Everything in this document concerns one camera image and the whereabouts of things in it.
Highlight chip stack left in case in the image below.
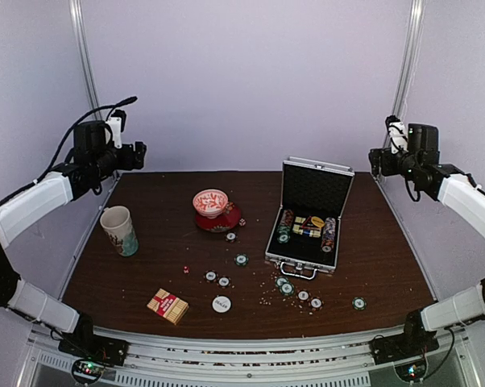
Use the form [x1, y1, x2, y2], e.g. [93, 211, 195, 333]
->
[277, 209, 294, 243]

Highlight chip stack right in case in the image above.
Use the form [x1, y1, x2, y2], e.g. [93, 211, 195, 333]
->
[321, 218, 337, 253]

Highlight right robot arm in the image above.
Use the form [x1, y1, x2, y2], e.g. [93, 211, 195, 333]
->
[368, 115, 485, 356]

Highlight left aluminium frame post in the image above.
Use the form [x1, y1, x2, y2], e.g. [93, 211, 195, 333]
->
[68, 0, 99, 109]

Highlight white dealer button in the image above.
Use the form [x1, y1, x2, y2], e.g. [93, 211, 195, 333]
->
[211, 295, 232, 314]

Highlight gold card decks in case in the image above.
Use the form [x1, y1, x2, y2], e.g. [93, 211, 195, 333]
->
[292, 216, 325, 238]

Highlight black 100 chip near saucer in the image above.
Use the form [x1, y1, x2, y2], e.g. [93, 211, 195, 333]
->
[226, 232, 237, 243]

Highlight black orange chip front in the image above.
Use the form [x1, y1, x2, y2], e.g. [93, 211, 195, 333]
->
[309, 298, 323, 310]

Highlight green 20 chip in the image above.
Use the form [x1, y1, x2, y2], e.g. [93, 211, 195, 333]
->
[234, 254, 249, 267]

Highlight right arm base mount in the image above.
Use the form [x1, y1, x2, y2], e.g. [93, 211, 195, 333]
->
[369, 313, 439, 384]

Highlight black white chip front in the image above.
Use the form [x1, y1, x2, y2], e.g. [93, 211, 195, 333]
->
[297, 290, 310, 302]

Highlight white orange patterned bowl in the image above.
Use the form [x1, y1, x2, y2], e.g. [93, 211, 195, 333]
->
[193, 189, 229, 218]

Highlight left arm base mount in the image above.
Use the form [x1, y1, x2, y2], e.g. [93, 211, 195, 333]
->
[51, 321, 129, 386]

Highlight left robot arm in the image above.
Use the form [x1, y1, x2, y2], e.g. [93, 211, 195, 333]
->
[0, 117, 147, 358]

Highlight black white chip right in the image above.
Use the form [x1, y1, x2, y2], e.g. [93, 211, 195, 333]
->
[218, 276, 231, 289]

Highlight chip stack in case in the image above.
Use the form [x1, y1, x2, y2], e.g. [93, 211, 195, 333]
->
[321, 218, 337, 253]
[277, 209, 294, 243]

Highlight white floral ceramic mug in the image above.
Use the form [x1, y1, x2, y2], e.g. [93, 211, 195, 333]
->
[99, 206, 139, 257]

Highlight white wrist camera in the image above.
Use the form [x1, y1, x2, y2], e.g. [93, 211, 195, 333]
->
[385, 115, 408, 154]
[106, 109, 126, 149]

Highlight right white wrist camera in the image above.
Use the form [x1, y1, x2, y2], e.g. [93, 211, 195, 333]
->
[385, 115, 408, 154]

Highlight aluminium poker case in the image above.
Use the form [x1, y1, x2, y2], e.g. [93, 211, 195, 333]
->
[265, 156, 354, 281]

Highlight black white chip left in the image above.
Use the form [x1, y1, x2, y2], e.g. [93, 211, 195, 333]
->
[204, 270, 218, 282]

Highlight red floral saucer plate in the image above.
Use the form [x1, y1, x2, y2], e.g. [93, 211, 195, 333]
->
[194, 202, 242, 233]

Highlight aluminium frame post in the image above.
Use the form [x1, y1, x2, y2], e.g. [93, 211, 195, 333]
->
[389, 0, 425, 122]
[68, 0, 99, 109]

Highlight black white chip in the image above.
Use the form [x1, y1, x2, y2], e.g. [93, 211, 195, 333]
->
[204, 270, 218, 282]
[297, 290, 310, 302]
[218, 276, 231, 289]

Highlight red playing card box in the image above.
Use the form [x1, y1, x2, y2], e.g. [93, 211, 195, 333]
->
[147, 289, 189, 325]

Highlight front aluminium rail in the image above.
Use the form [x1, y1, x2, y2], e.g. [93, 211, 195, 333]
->
[16, 318, 481, 387]

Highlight right aluminium frame post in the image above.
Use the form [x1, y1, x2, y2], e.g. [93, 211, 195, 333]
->
[389, 0, 425, 122]

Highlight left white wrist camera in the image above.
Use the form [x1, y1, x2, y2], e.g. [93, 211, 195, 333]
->
[106, 109, 126, 149]

